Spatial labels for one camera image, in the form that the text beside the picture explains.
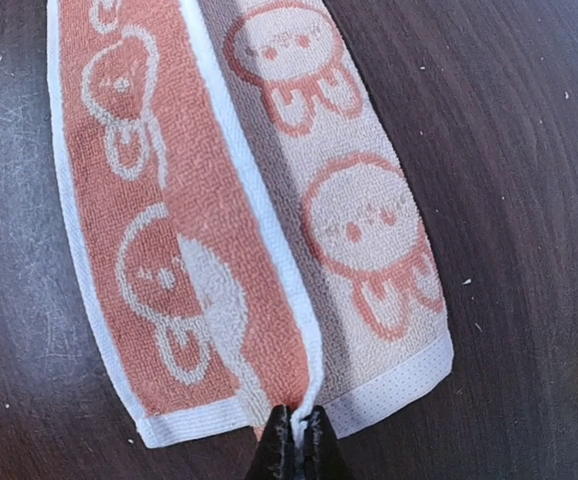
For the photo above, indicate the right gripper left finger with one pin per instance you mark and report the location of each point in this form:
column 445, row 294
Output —
column 274, row 457

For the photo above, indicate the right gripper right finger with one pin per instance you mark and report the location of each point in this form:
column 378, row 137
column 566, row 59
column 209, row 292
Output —
column 322, row 457

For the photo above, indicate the orange bunny pattern towel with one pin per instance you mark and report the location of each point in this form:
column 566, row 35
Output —
column 241, row 229

